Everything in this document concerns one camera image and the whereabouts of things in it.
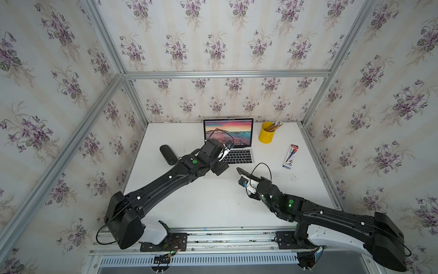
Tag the silver open laptop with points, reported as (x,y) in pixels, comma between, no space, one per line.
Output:
(236,134)

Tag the yellow pen cup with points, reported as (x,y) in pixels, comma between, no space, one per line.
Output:
(266,137)

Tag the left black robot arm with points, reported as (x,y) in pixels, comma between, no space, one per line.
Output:
(125,212)

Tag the aluminium mounting rails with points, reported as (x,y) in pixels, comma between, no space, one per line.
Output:
(245,239)

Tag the aluminium cage frame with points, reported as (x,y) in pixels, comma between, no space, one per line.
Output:
(27,210)

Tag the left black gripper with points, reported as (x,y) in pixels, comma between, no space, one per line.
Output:
(220,167)

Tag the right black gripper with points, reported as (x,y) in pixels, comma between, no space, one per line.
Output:
(252,196)

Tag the white vent grille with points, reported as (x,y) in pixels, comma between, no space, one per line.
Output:
(207,259)

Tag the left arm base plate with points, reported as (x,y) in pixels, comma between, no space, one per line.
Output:
(173,242)

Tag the black wireless mouse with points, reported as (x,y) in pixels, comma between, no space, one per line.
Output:
(247,175)

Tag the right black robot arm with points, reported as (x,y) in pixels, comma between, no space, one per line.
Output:
(376,236)

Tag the red blue pen box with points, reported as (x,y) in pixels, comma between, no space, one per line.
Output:
(290,157)

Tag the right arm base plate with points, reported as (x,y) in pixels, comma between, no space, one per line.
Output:
(286,241)

